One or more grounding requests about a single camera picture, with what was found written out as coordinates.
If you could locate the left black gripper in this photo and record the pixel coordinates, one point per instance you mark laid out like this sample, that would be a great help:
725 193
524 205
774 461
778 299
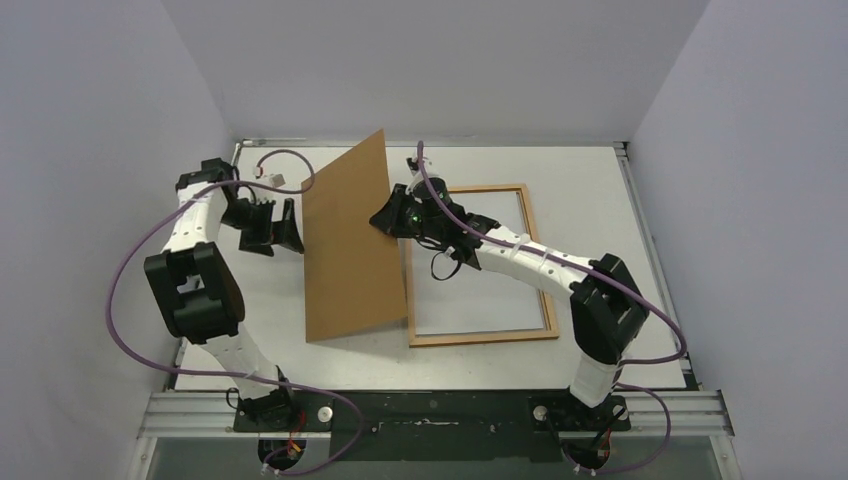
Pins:
283 232

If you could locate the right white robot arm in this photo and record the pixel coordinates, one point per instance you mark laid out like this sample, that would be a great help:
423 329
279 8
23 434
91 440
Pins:
601 293

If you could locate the wooden picture frame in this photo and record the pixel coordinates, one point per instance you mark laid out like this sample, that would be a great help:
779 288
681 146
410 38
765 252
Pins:
552 331

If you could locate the brown cardboard backing board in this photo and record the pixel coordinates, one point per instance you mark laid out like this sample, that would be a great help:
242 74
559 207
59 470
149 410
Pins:
352 272

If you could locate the printed plant photo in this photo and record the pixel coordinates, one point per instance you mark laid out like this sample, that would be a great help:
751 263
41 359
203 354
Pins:
468 301

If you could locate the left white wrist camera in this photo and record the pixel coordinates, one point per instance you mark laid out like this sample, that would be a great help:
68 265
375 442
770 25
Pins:
273 180

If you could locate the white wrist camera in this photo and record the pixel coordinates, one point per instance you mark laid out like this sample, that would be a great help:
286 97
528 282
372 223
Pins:
273 180
420 167

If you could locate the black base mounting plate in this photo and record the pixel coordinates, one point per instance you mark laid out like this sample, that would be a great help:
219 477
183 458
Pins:
441 425

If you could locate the aluminium rail front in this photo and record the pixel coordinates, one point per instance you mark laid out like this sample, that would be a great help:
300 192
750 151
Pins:
678 413

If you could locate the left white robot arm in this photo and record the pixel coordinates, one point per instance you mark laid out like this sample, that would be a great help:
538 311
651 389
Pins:
198 295

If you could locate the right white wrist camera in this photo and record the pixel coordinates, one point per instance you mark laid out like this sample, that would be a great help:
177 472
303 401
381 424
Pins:
420 167

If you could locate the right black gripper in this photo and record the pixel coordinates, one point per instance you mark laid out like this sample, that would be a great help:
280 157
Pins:
396 213

